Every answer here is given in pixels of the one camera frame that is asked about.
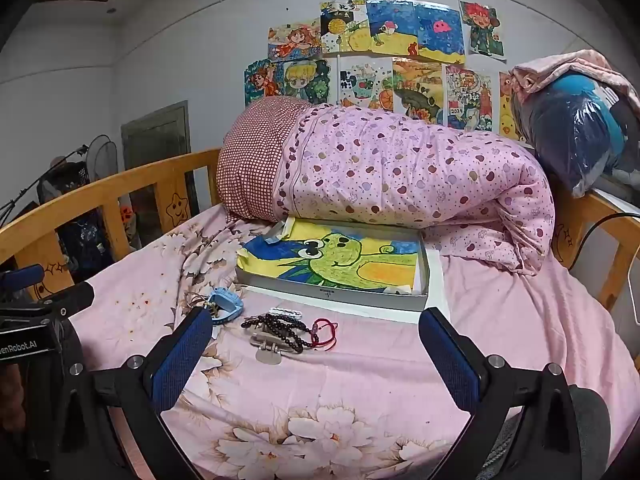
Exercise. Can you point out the dark standing fan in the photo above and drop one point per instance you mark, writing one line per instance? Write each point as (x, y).
(102, 157)

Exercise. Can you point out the grey metal door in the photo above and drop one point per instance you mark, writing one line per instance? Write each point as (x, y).
(155, 135)

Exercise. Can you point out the green frog drawing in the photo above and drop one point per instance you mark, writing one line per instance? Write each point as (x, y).
(340, 260)

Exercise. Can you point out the group of colourful wall drawings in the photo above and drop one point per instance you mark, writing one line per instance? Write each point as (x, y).
(390, 60)

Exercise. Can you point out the red checked pillow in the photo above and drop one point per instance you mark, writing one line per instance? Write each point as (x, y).
(255, 155)

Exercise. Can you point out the dark blue bag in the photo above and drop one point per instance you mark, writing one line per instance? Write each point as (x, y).
(85, 240)

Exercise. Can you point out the grey shallow tray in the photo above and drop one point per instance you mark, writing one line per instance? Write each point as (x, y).
(300, 292)

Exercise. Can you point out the wooden bed frame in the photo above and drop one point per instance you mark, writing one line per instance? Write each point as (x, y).
(110, 185)

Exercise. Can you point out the blue kids smartwatch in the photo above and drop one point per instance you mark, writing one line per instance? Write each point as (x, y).
(220, 297)

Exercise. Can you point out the pink patterned cloth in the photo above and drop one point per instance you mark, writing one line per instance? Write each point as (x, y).
(560, 65)

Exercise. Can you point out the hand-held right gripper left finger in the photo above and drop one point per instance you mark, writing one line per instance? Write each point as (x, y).
(182, 360)

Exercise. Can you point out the blue plastic wrapped bundle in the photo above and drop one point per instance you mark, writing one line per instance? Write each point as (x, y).
(575, 130)

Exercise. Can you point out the beige hair claw clip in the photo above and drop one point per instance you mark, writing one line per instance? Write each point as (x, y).
(267, 355)

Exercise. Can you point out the pink floral bed sheet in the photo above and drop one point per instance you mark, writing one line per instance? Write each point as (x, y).
(325, 385)

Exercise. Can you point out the pink spotted pillow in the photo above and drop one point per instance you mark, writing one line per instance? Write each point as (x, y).
(400, 170)

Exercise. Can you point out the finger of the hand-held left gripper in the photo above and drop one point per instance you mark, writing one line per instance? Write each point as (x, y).
(22, 276)
(65, 297)

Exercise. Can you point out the white hair clip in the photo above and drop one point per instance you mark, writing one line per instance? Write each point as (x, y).
(285, 311)

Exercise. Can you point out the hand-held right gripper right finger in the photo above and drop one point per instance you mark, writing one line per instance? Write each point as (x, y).
(450, 365)

